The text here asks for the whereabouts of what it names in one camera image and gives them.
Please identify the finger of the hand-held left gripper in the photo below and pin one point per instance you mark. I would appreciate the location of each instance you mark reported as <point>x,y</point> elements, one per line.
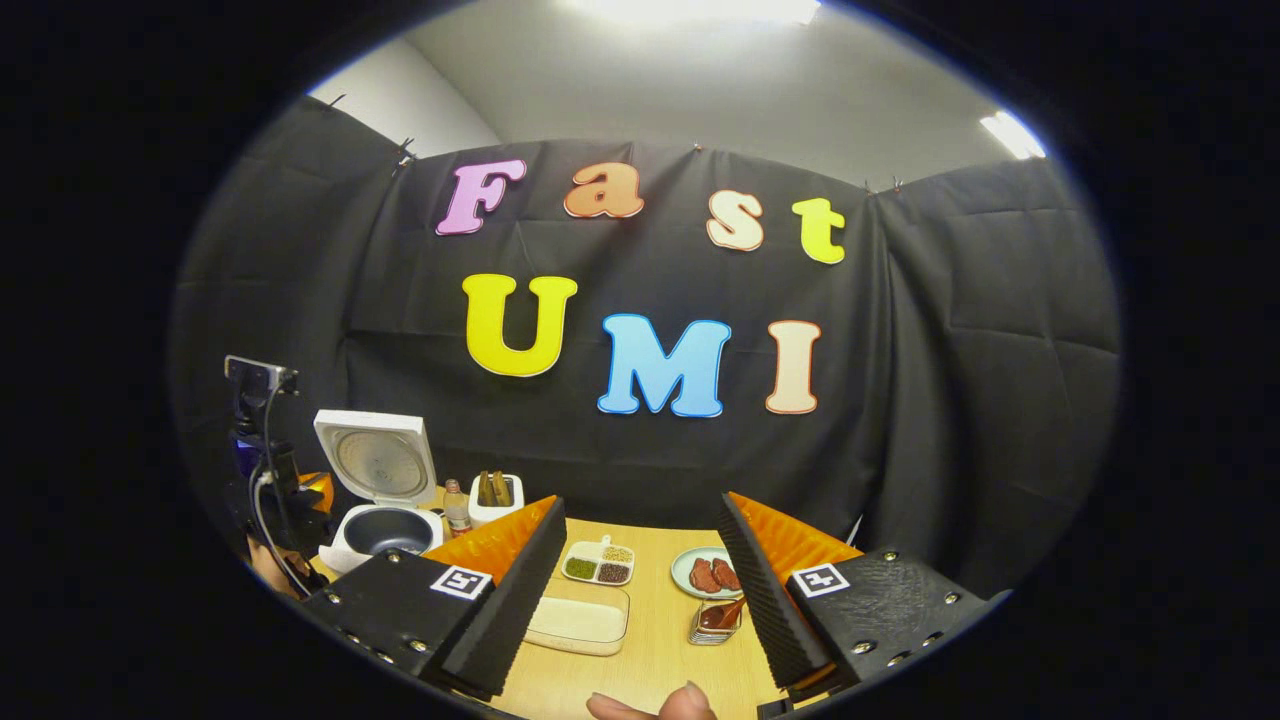
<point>320,492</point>

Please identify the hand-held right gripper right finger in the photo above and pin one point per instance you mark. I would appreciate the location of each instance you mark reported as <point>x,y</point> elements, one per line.
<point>770,610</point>

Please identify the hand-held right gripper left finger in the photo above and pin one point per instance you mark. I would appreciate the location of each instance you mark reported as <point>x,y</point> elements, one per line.
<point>510,610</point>

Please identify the brown wooden spoon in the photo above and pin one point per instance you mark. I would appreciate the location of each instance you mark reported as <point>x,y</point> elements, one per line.
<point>722,612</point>

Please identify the white rice cooker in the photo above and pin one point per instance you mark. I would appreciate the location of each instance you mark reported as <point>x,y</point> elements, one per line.
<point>375,465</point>

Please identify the clear box of rice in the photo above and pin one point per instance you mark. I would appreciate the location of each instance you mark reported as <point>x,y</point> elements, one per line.
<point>578,620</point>

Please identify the red meat slice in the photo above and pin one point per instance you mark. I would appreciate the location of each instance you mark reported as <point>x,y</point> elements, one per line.
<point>705,576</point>
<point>727,573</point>

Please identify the pale green plate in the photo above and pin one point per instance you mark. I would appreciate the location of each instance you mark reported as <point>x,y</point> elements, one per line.
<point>685,570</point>

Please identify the white toaster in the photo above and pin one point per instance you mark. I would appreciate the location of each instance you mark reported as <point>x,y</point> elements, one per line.
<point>495,515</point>

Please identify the white divided dish of beans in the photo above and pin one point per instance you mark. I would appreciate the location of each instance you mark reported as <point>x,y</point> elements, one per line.
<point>598,562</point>

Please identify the clear plastic water bottle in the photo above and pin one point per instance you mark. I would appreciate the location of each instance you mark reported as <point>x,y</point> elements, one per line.
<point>457,510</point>

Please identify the brown toast slice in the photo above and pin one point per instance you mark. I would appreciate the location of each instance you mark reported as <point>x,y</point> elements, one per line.
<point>502,488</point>
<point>485,488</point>

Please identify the black backdrop cloth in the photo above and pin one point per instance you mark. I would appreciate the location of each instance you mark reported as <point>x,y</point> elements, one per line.
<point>650,270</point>

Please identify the ceiling light panel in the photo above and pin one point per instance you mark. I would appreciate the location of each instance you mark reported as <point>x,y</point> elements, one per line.
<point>1012,135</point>

